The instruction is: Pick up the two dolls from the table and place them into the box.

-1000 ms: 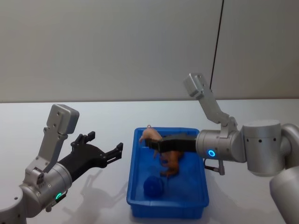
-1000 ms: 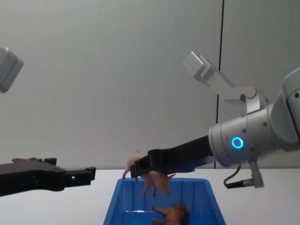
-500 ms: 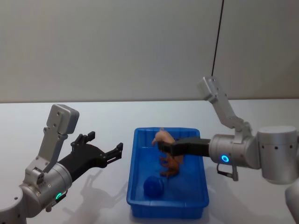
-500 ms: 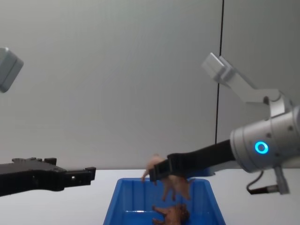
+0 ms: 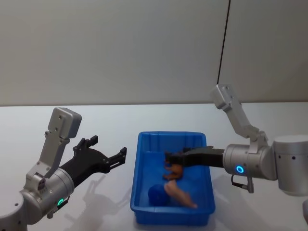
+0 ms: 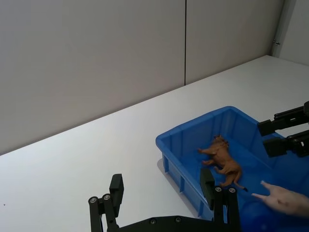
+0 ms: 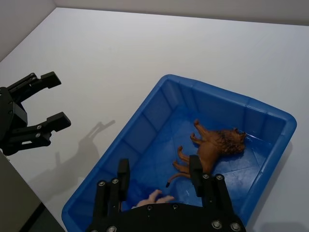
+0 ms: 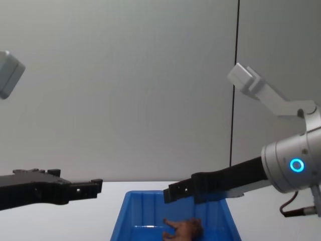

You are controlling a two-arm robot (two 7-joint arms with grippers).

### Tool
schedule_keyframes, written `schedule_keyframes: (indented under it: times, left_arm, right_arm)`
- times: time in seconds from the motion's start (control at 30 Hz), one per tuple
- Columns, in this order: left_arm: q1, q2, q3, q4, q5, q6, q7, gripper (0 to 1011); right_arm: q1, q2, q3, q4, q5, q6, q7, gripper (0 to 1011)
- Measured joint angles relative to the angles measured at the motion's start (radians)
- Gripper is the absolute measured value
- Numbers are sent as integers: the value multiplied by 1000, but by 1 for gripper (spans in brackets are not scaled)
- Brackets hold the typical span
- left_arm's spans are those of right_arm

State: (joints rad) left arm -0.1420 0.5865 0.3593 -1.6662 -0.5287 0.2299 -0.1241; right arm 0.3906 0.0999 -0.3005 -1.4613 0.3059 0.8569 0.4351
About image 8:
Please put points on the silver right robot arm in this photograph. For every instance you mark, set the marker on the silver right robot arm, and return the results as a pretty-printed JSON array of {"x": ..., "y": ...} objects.
[{"x": 283, "y": 160}]

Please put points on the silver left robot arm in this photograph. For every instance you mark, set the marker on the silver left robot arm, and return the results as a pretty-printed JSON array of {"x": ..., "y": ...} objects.
[{"x": 8, "y": 75}]

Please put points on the brown toy animal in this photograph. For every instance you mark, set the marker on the brown toy animal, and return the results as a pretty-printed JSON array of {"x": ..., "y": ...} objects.
[{"x": 185, "y": 229}]

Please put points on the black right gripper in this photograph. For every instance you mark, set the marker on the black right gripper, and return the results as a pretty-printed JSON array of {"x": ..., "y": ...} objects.
[{"x": 225, "y": 179}]

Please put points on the blue plastic bin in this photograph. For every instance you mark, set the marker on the blue plastic bin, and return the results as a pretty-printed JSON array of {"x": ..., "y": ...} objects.
[{"x": 140, "y": 213}]

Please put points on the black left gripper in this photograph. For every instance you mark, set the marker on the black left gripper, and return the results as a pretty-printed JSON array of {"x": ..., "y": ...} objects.
[{"x": 30, "y": 188}]

